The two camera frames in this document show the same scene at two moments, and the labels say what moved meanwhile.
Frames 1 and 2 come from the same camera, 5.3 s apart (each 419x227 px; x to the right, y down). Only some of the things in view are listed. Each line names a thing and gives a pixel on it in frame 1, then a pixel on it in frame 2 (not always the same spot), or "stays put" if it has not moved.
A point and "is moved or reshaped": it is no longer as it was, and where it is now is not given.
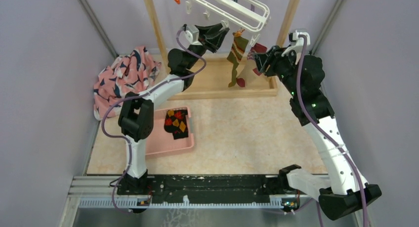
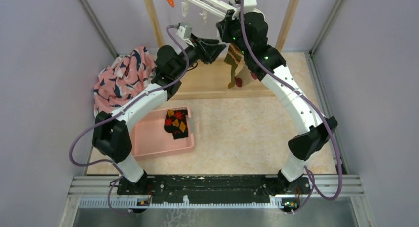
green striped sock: x=237 y=50 stays put
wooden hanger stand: x=212 y=79 stays put
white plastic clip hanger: x=230 y=7 is moved or reshaped
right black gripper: x=272 y=58 to x=225 y=25
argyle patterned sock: x=176 y=122 stays put
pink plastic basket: x=163 y=141 stays put
